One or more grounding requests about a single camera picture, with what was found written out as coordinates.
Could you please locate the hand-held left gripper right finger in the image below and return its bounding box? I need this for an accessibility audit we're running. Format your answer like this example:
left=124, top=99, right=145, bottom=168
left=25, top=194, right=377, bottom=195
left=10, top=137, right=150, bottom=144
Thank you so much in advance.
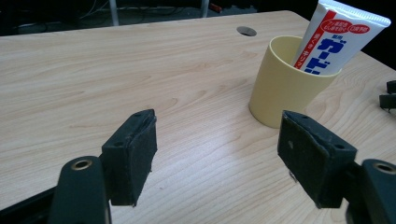
left=276, top=110, right=358, bottom=209

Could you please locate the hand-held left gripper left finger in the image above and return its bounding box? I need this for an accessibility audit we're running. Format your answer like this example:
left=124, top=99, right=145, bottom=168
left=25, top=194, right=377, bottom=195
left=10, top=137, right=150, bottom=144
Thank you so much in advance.
left=101, top=108, right=158, bottom=207

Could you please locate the white toothpaste tube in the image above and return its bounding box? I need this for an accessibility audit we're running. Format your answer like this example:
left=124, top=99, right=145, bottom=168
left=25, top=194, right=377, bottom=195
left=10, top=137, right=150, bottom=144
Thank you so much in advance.
left=292, top=0, right=392, bottom=77

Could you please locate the yellow mug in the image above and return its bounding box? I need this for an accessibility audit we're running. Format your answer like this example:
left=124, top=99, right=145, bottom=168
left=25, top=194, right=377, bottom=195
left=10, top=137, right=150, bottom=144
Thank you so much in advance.
left=248, top=35, right=343, bottom=130

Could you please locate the grey table grommet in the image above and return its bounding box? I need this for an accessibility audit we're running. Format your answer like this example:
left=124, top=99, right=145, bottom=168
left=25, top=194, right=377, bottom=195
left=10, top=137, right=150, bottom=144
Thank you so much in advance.
left=235, top=25, right=258, bottom=37

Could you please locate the small red thing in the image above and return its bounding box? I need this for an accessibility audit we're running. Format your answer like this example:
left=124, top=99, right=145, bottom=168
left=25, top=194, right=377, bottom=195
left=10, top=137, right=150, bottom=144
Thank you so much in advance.
left=208, top=2, right=223, bottom=14

